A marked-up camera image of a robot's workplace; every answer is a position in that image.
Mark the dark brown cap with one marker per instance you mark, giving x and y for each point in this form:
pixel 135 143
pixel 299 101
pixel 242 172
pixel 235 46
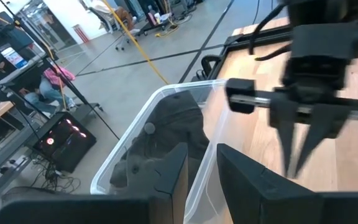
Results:
pixel 179 121

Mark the office chair with brown jacket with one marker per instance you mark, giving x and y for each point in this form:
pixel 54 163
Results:
pixel 123 15

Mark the black computer tower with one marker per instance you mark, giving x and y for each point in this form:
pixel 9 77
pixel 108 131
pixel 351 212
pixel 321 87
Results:
pixel 70 149

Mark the red striped sign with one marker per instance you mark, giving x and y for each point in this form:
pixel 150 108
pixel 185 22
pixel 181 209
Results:
pixel 81 33

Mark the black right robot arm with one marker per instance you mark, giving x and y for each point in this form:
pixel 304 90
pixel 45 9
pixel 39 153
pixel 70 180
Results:
pixel 319 11

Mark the black cart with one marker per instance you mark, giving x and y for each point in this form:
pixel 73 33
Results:
pixel 154 28

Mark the person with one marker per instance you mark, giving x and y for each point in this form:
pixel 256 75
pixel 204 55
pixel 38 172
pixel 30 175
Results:
pixel 47 93

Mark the clear plastic bin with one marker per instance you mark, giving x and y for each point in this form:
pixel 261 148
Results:
pixel 202 186

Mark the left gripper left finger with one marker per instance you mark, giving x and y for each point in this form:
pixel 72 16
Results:
pixel 89 211

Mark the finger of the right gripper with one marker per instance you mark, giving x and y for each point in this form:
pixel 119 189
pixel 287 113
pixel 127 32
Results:
pixel 328 123
pixel 286 124

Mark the grey metal workbench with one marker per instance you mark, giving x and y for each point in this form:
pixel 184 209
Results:
pixel 8 149

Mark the black aluminium frame rail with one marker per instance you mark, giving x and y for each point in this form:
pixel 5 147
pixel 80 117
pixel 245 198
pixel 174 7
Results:
pixel 266 35

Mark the black tripod stand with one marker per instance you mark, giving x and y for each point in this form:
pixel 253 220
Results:
pixel 18 21

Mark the white blue poster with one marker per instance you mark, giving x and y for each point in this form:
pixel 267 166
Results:
pixel 14 57

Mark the grey washed cap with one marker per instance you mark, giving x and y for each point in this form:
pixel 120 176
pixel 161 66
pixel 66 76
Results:
pixel 129 177

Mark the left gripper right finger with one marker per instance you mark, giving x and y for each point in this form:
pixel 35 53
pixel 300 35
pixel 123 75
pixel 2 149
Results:
pixel 259 202

